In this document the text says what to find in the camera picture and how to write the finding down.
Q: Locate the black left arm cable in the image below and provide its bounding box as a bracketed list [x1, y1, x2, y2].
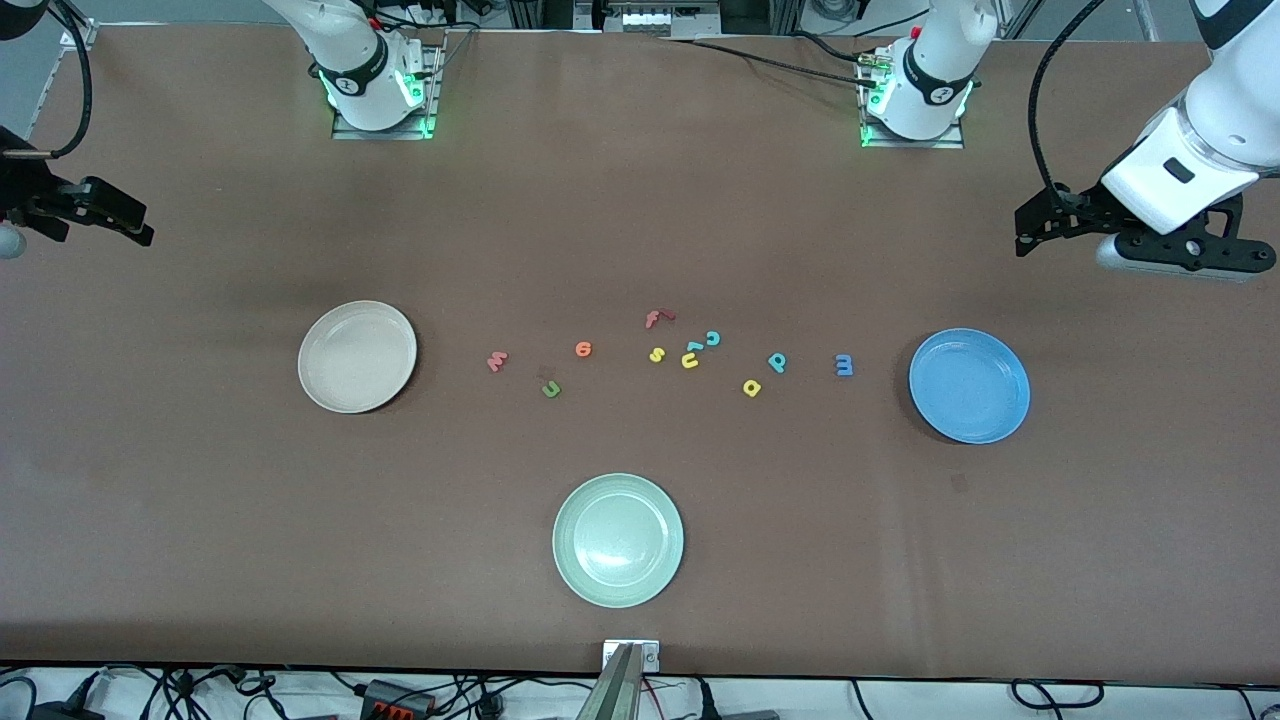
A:
[1030, 0, 1106, 196]

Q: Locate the silver device with connectors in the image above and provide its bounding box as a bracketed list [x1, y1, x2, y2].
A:
[597, 0, 721, 39]

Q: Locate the short black table cable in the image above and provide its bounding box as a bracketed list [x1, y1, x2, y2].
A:
[790, 32, 881, 66]

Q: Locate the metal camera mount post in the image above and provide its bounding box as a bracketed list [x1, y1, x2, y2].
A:
[578, 640, 661, 720]

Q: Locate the black orange power strip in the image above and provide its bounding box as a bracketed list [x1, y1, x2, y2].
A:
[360, 679, 437, 719]

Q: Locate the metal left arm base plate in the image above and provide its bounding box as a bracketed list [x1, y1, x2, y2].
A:
[860, 45, 966, 151]

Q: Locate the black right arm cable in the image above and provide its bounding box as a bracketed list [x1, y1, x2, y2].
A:
[0, 0, 93, 161]

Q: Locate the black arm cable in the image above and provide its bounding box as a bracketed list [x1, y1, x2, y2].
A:
[1030, 0, 1106, 196]
[0, 0, 93, 161]

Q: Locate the beige brown plate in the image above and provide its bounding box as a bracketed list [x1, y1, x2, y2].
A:
[298, 300, 418, 415]

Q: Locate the long black table cable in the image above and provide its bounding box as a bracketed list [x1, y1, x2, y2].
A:
[660, 38, 881, 89]

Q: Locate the black looped floor cable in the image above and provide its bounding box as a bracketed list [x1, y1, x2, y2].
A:
[1010, 680, 1106, 711]

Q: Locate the pale green plate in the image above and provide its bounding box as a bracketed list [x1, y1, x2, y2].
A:
[552, 473, 685, 609]

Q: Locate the blue plate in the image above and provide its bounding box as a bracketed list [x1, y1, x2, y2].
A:
[908, 328, 1031, 445]

